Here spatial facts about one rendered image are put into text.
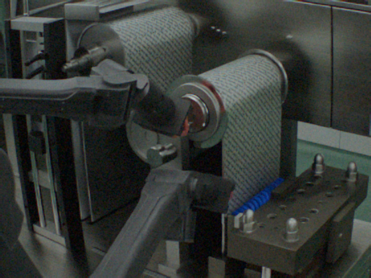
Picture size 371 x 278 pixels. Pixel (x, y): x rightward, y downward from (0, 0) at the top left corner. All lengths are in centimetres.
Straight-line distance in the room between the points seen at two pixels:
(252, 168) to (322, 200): 18
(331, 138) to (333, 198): 283
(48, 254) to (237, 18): 72
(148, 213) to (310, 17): 68
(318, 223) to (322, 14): 47
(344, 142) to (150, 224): 331
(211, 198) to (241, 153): 15
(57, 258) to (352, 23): 86
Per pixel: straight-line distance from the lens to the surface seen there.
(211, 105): 130
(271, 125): 149
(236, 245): 135
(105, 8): 145
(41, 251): 157
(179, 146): 134
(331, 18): 150
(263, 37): 160
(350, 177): 157
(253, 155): 144
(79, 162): 163
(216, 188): 129
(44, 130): 148
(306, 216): 141
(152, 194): 110
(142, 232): 100
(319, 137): 434
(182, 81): 133
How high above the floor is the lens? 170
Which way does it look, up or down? 22 degrees down
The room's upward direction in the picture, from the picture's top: 2 degrees counter-clockwise
